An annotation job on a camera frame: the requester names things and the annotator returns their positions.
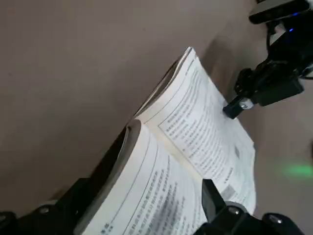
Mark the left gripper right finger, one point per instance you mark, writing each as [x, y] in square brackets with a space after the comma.
[212, 203]

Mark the white blue paperback book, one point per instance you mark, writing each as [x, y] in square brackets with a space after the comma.
[195, 127]

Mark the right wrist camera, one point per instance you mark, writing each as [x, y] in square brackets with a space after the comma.
[276, 11]

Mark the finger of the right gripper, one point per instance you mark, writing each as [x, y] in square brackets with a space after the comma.
[281, 90]
[249, 78]

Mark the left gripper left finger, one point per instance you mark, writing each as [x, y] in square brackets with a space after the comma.
[66, 200]

